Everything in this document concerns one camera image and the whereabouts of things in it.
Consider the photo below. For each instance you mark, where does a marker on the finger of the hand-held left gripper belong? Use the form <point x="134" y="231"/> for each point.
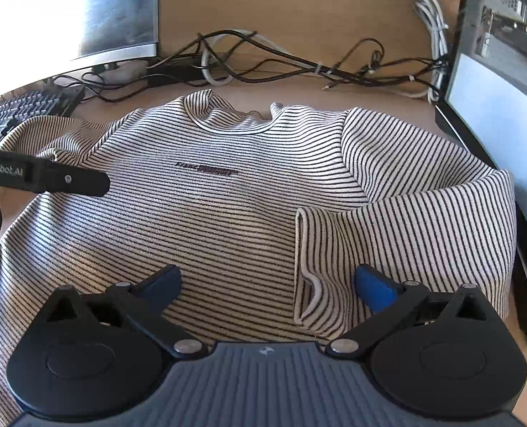
<point x="74" y="180"/>

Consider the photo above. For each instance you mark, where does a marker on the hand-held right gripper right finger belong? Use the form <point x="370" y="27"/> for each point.
<point x="374" y="289"/>

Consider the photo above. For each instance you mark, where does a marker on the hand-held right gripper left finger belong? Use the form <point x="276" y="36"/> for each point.
<point x="161" y="287"/>

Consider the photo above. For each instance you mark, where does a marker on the striped shirt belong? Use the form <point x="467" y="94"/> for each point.
<point x="228" y="213"/>

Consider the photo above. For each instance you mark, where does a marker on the black keyboard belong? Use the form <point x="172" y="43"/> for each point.
<point x="18" y="111"/>

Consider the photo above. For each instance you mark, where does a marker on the white adapter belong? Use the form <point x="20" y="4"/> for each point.
<point x="116" y="71"/>

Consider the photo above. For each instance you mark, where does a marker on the black power adapter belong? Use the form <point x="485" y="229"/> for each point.
<point x="174" y="75"/>

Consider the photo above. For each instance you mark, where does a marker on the curved computer monitor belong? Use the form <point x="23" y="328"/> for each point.
<point x="67" y="9"/>

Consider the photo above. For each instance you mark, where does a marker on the glass-sided computer case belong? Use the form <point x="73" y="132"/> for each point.
<point x="495" y="98"/>

